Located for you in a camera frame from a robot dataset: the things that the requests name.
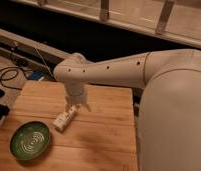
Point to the blue box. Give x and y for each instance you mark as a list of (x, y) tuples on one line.
[(36, 75)]

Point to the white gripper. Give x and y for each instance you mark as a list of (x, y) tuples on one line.
[(76, 94)]

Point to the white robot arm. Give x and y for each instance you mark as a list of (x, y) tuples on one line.
[(169, 123)]

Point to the green ceramic bowl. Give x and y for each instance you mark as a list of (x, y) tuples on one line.
[(30, 140)]

